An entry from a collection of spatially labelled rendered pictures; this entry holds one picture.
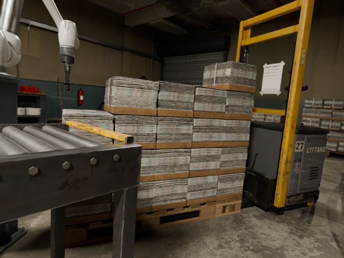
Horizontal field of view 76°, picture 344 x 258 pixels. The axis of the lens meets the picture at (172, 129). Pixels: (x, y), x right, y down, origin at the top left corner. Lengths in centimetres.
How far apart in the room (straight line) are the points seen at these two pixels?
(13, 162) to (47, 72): 781
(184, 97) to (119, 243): 111
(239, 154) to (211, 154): 28
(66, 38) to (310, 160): 227
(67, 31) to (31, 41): 673
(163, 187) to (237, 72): 106
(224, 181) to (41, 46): 733
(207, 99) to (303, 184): 132
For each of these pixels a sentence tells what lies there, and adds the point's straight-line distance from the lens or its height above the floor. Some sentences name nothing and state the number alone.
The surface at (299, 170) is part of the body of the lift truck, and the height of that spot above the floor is 40.
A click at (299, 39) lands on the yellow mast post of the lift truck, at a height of 151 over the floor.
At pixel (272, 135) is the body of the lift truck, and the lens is 239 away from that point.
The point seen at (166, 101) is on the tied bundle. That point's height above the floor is 94.
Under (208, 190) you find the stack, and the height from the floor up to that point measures 25.
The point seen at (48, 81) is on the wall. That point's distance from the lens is 829.
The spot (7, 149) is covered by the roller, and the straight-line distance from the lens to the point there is 64.
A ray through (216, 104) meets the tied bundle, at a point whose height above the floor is 94.
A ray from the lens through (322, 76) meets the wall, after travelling 778.
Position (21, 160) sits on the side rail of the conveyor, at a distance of 52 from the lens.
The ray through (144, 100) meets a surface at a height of 93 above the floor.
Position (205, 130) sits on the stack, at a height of 74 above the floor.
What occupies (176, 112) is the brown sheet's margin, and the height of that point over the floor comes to 86.
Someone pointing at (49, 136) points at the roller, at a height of 80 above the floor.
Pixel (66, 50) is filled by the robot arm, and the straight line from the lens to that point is 155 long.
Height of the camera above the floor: 93
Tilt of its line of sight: 7 degrees down
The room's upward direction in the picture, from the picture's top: 5 degrees clockwise
